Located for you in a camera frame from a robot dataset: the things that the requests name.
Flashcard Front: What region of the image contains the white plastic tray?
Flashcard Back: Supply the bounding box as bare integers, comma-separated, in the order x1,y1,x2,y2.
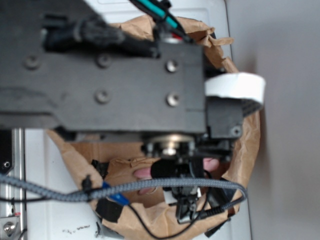
24,0,251,240

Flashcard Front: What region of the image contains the pink plush bunny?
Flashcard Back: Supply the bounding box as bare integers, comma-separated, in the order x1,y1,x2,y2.
133,158,220,195

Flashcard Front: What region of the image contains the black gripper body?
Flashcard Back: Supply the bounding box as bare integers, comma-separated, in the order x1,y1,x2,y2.
141,101,244,224

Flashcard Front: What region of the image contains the grey braided cable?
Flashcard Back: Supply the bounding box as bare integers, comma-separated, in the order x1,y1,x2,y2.
0,173,248,217

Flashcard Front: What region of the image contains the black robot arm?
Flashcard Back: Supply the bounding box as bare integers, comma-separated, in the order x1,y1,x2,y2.
0,0,247,220

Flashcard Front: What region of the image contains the silver aluminium frame rail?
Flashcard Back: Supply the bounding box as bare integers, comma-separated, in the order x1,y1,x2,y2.
0,128,28,240

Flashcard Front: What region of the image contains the brown paper lined bin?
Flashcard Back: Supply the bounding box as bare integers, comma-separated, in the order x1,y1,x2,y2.
47,17,261,240

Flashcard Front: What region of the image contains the thin black wire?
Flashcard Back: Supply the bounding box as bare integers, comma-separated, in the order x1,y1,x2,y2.
124,169,231,240

